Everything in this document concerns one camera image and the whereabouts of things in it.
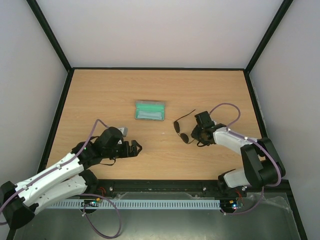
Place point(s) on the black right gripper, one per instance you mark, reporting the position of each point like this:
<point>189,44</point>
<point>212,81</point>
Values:
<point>202,135</point>

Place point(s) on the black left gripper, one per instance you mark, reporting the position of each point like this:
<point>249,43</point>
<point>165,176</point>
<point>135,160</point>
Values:
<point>126,153</point>

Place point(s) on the grey felt glasses case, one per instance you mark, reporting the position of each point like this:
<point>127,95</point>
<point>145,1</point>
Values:
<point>149,106</point>

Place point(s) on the light blue cleaning cloth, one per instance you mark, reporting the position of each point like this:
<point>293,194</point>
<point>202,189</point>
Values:
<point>150,115</point>

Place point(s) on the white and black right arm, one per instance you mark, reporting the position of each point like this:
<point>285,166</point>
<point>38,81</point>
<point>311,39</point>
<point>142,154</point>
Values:
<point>262,165</point>

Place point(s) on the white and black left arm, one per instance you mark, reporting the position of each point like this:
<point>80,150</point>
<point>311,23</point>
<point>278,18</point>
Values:
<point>21,202</point>

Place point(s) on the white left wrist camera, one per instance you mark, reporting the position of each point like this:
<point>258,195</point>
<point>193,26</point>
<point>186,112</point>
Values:
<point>124,131</point>

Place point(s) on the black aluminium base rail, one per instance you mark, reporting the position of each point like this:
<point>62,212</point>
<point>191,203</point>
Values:
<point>196,188</point>

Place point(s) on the light blue slotted cable duct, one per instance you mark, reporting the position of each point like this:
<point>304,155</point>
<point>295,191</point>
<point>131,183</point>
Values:
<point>138,204</point>

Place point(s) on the black enclosure frame post right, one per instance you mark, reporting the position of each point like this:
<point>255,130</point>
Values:
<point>281,12</point>

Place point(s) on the black enclosure frame post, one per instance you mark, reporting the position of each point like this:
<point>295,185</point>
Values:
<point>281,12</point>
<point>39,15</point>

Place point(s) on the black enclosure frame post left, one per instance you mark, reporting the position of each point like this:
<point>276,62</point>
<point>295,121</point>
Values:
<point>39,15</point>

